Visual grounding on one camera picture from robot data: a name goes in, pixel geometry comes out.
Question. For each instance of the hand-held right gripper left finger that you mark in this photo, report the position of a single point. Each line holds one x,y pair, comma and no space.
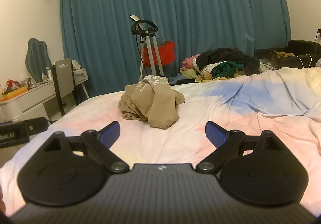
111,133

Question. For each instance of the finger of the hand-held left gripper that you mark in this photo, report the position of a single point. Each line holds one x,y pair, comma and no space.
36,126

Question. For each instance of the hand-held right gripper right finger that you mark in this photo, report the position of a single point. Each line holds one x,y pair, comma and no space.
214,133

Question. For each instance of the tan printed t-shirt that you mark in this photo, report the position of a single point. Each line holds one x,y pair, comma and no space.
150,103

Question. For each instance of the pile of mixed clothes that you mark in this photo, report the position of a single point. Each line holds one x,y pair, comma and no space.
225,54

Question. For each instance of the pastel tie-dye bed blanket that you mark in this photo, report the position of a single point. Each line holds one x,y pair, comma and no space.
200,113

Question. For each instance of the white dressing table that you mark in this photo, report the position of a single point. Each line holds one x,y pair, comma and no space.
30,98

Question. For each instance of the yellow tray of trinkets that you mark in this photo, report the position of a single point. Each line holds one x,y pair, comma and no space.
15,93

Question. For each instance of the small cosmetic bottles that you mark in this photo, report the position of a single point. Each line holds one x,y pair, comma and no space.
49,74

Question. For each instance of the grey chair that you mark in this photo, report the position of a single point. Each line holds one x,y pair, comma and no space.
62,73

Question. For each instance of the wavy-edged vanity mirror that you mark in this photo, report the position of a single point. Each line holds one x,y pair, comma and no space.
37,58

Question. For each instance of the garment steamer stand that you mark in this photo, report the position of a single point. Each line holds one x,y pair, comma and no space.
149,53

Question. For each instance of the red fabric bag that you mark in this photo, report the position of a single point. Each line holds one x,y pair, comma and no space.
166,53

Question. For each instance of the brown cardboard box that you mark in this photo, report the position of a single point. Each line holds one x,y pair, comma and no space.
282,54

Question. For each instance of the black armchair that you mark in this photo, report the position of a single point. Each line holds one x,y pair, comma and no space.
301,45

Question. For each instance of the blue window curtain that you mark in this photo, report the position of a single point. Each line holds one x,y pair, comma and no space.
175,0

